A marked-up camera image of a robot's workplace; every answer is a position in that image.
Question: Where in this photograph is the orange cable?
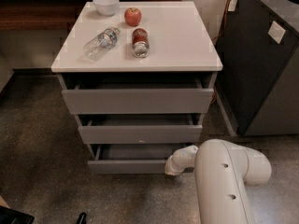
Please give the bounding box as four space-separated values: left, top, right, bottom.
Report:
209 0 244 105

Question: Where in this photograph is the grey middle drawer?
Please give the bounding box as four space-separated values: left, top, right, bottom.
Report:
78 114 203 144

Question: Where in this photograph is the grey drawer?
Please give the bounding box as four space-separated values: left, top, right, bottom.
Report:
62 82 213 115
88 144 187 175
78 114 203 144

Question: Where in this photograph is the white cabinet with grey frame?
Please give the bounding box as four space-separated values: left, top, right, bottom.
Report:
50 1 224 161

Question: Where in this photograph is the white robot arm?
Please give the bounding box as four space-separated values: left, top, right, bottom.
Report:
164 139 272 224

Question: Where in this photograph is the grey bottom drawer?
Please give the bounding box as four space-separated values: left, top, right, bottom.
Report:
88 144 187 175

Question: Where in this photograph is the grey top drawer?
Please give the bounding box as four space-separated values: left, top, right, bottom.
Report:
62 82 213 115

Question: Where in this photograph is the white label on bin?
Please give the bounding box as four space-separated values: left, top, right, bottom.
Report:
268 21 286 44

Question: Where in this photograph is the small black object on floor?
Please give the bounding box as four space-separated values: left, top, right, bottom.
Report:
76 212 87 224

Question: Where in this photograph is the red apple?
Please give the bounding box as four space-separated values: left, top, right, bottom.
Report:
124 7 142 27

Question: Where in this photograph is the dark grey bin cabinet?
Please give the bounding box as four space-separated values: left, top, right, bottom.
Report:
216 0 299 136

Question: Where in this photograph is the dark wooden bench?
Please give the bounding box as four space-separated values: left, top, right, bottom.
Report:
0 0 182 32

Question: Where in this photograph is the white bowl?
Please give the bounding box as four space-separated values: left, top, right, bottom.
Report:
93 0 120 16

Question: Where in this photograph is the red soda can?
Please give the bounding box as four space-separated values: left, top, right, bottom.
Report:
132 28 150 58

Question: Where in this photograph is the clear plastic water bottle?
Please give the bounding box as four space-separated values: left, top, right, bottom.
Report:
83 27 121 61

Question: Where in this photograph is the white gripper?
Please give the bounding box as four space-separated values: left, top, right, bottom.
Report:
164 156 182 175

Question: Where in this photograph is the white tag on cable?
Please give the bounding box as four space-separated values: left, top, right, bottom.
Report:
228 0 237 12

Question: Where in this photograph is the black object bottom left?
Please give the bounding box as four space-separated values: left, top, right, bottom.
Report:
0 206 35 224

